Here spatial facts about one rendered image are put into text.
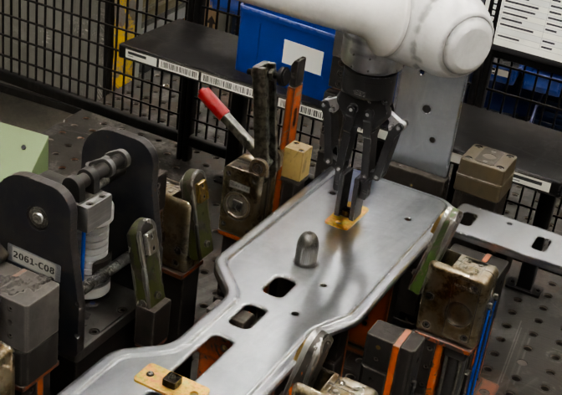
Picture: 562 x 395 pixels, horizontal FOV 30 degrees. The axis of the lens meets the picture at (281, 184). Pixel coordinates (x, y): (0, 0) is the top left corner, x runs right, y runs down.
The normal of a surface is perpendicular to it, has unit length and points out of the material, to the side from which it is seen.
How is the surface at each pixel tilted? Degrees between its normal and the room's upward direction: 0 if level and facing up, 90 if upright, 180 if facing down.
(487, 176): 89
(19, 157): 42
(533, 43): 90
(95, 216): 90
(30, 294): 0
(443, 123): 90
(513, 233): 0
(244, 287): 0
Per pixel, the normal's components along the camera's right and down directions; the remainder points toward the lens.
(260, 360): 0.11, -0.88
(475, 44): 0.47, 0.48
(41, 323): 0.87, 0.31
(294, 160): -0.47, 0.36
